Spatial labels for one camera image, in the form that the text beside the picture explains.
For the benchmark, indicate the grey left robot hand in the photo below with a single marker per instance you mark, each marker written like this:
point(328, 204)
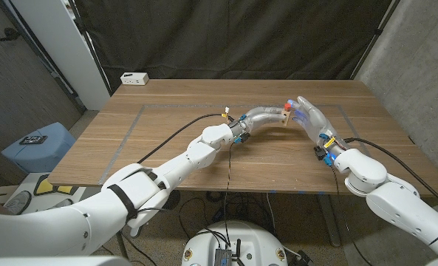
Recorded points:
point(259, 116)

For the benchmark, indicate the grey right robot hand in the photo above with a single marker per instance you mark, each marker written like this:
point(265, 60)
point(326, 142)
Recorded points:
point(318, 120)

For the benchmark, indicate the small wooden block with holes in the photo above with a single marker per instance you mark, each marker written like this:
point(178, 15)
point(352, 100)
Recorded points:
point(286, 118)

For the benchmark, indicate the red-headed wooden screw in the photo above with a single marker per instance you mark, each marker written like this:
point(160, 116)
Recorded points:
point(287, 106)

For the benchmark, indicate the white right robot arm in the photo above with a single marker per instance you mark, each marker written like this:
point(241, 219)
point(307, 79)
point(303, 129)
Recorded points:
point(392, 196)

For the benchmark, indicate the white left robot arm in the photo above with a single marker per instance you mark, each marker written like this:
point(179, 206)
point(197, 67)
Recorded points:
point(148, 177)

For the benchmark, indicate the black backdrop curtain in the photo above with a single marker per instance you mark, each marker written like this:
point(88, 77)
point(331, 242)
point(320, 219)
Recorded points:
point(222, 37)

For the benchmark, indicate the grey table leg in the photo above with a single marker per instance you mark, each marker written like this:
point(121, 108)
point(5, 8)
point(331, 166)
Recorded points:
point(329, 218)

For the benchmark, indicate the black backdrop stand pole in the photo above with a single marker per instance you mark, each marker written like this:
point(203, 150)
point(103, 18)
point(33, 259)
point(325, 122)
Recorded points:
point(91, 48)
point(377, 36)

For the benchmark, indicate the round black floor fan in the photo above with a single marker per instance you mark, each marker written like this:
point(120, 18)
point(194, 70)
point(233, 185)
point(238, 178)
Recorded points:
point(173, 199)

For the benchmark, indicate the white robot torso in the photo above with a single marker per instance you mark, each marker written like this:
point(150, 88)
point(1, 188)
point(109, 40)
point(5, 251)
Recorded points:
point(233, 240)

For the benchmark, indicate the white power outlet box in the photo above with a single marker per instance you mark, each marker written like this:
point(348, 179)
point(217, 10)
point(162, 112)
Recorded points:
point(134, 78)

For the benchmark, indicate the grey electronics module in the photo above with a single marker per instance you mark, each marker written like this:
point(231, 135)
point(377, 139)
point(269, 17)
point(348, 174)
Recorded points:
point(222, 256)

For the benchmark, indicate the white pillar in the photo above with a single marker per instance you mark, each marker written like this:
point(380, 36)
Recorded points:
point(63, 55)

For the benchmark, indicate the grey sneaker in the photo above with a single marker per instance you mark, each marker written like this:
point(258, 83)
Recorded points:
point(63, 203)

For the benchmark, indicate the blue padded stool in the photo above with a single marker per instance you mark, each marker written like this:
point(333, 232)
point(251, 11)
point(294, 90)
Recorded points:
point(37, 155)

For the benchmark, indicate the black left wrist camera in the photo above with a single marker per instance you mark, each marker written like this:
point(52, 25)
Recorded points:
point(243, 137)

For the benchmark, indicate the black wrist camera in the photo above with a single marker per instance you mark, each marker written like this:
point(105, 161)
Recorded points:
point(319, 153)
point(243, 137)

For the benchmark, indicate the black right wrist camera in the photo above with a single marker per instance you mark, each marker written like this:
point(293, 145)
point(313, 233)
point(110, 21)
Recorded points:
point(319, 153)

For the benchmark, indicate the black wall rail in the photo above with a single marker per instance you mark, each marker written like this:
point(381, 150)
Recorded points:
point(41, 55)

